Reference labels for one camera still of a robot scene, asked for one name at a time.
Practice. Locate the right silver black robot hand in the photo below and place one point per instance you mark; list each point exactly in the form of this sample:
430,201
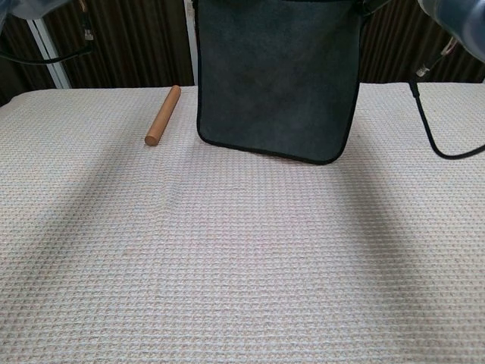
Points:
369,5

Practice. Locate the pink cloth black trim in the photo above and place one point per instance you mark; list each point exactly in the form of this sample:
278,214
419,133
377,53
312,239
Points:
276,83

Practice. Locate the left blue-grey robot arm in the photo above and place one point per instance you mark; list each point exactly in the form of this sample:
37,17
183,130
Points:
26,7

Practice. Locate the cream waffle-weave table cloth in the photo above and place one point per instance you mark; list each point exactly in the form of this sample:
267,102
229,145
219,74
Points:
242,265

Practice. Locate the wooden rolling pin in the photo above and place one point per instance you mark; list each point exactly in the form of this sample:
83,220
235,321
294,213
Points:
162,115

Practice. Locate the white partition frame post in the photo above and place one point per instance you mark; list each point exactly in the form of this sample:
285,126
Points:
51,57
189,45

